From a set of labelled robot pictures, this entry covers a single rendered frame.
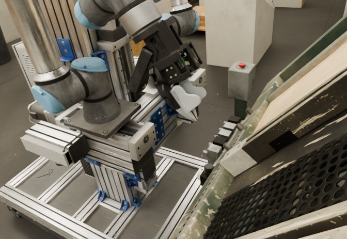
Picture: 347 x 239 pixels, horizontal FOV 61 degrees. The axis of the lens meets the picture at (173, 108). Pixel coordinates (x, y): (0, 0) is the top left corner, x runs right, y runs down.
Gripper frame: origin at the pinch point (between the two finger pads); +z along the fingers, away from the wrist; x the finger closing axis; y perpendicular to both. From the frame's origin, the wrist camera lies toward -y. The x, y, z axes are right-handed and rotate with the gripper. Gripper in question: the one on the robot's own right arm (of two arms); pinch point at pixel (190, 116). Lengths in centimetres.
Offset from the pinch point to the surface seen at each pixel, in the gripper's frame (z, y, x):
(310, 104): 16.2, 18.5, 21.8
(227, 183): 36.5, -16.7, 24.2
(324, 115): 20.1, 20.4, 21.4
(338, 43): 19, 27, 71
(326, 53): 22, 22, 72
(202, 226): 36.0, -20.2, 5.5
